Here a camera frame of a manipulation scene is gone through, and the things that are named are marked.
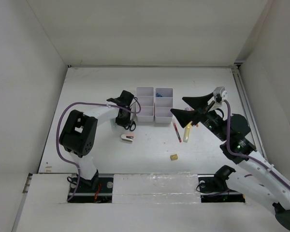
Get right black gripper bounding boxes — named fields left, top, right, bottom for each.
left=170, top=92, right=229, bottom=142

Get yellow highlighter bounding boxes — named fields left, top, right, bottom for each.
left=183, top=123, right=191, bottom=143

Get black handled scissors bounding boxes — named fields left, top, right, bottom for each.
left=124, top=121, right=136, bottom=131

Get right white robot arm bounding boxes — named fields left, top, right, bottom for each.
left=170, top=93, right=290, bottom=231

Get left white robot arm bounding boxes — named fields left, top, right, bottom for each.
left=56, top=90, right=140, bottom=192

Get left white organizer box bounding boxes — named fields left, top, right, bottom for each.
left=136, top=87, right=154, bottom=123

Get white organizer box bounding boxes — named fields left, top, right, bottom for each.
left=155, top=87, right=174, bottom=124
left=136, top=87, right=154, bottom=123

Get right white organizer box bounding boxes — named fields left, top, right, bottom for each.
left=155, top=87, right=174, bottom=124

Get red pen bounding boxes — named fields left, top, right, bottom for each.
left=172, top=118, right=182, bottom=143

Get pink white mini stapler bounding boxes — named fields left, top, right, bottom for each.
left=121, top=133, right=134, bottom=143

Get small tan eraser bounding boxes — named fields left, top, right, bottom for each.
left=170, top=154, right=178, bottom=161

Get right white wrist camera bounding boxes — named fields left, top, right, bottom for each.
left=210, top=87, right=227, bottom=111

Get aluminium side rail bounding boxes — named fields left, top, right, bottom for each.
left=231, top=63, right=268, bottom=160

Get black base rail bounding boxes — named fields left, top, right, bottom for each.
left=67, top=173, right=246, bottom=204

